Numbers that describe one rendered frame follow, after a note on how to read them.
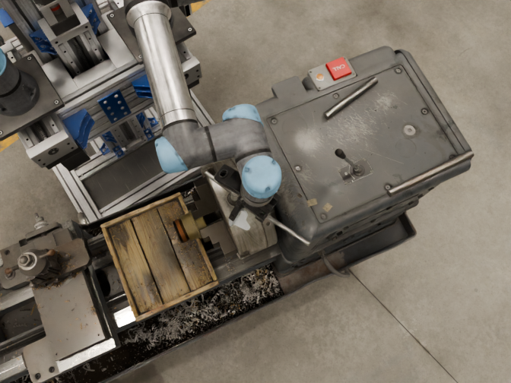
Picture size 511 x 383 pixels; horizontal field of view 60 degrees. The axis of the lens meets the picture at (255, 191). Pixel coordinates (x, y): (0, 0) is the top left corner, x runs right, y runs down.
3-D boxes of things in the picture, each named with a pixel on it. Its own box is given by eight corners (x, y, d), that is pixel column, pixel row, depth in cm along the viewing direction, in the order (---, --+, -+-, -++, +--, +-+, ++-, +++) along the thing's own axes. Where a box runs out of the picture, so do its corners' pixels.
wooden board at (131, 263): (181, 194, 164) (179, 191, 160) (220, 284, 155) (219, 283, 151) (103, 227, 160) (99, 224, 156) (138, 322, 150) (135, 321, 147)
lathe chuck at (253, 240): (226, 170, 159) (226, 143, 129) (262, 251, 154) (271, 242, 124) (202, 180, 158) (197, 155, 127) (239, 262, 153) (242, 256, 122)
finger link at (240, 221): (239, 242, 114) (254, 222, 108) (221, 229, 115) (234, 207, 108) (245, 235, 117) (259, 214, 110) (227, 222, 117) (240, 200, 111)
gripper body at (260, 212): (261, 225, 110) (265, 217, 98) (233, 204, 110) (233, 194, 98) (278, 200, 111) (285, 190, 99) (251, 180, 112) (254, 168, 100)
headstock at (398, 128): (369, 95, 178) (402, 33, 141) (430, 199, 166) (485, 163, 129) (233, 151, 170) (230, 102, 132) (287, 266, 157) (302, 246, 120)
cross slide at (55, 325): (68, 220, 154) (63, 217, 150) (109, 339, 143) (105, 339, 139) (20, 240, 151) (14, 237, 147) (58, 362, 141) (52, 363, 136)
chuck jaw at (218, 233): (232, 214, 137) (248, 248, 132) (233, 220, 142) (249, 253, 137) (198, 229, 136) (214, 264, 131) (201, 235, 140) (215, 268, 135)
